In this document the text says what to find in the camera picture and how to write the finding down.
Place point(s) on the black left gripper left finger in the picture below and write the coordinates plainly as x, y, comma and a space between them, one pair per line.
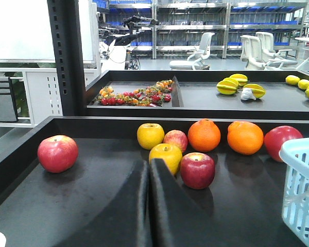
124, 221

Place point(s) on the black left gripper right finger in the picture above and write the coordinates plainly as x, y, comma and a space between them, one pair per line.
177, 220

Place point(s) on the light blue plastic basket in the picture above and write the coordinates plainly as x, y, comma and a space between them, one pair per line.
295, 209

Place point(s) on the dark red apple left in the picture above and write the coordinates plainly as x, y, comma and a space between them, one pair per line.
197, 170

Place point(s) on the yellow apple front left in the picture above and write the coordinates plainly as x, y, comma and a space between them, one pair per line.
171, 155

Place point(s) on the yellow apple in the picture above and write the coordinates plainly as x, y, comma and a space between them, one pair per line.
171, 155
150, 135

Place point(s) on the pink red small apple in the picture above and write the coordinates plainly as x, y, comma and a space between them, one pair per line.
177, 138

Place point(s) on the yellow apple back left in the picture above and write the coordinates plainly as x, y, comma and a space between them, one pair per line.
150, 135

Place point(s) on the orange fruit back left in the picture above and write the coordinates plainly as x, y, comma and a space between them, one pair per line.
204, 135

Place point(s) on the orange fruit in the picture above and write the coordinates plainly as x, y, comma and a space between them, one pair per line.
204, 135
245, 137

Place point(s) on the red apple far left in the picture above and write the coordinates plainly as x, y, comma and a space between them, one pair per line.
57, 153

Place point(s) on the black wooden produce display stand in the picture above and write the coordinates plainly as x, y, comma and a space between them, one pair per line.
85, 181

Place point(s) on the orange fruit back centre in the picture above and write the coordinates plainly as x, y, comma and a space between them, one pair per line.
245, 137

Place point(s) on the bright red apple centre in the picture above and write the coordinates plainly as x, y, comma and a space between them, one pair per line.
274, 139

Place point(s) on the cherry tomato vine pile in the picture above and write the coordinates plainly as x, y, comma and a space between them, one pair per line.
153, 96

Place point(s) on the white office chair left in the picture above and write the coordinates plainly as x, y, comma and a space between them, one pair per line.
196, 59

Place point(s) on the white office chair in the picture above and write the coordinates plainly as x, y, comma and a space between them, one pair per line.
196, 59
258, 57

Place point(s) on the white perforated cabinet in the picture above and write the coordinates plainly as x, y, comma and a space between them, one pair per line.
42, 94

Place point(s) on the white office chair right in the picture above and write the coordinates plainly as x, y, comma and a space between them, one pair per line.
258, 57

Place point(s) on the metal storage rack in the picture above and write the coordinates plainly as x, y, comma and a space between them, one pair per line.
182, 23

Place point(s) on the black upright shelf post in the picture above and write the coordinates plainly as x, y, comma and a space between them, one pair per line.
66, 37

